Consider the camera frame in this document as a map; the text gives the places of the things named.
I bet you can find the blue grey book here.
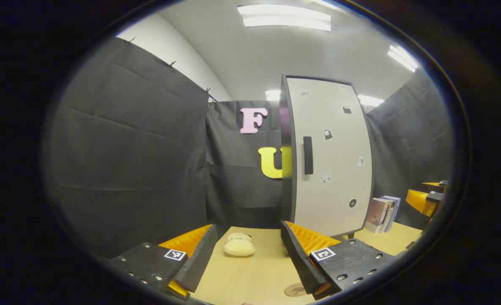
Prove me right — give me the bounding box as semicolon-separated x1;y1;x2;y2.
386;195;402;232

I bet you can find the white spine book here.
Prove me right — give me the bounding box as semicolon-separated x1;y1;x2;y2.
379;196;397;233

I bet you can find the white cabinet door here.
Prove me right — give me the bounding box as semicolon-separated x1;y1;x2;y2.
285;76;376;238

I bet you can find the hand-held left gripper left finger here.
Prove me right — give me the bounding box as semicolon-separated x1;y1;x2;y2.
108;224;219;301

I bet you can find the dark grey cabinet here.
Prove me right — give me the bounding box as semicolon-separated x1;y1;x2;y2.
279;74;376;240

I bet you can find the black door handle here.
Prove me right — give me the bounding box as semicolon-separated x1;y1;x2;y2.
303;136;314;175

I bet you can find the round wooden coaster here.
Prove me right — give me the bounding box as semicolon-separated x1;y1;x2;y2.
284;283;308;297

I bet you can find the large ceiling light panel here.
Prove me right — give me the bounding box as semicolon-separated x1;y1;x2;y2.
237;4;332;32

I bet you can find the black backdrop cloth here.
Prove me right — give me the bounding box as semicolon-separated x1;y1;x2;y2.
43;37;453;259

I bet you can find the cream plush toy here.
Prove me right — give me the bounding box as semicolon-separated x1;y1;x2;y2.
223;232;256;257

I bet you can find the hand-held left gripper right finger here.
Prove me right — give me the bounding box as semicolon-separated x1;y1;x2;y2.
280;220;397;300

